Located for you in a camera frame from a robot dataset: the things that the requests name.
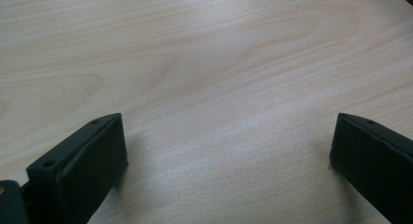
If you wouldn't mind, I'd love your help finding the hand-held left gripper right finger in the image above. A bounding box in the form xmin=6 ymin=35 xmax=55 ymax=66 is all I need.
xmin=328 ymin=112 xmax=413 ymax=224

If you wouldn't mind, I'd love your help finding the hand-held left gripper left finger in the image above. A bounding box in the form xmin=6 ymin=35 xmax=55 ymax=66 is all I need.
xmin=19 ymin=112 xmax=130 ymax=224

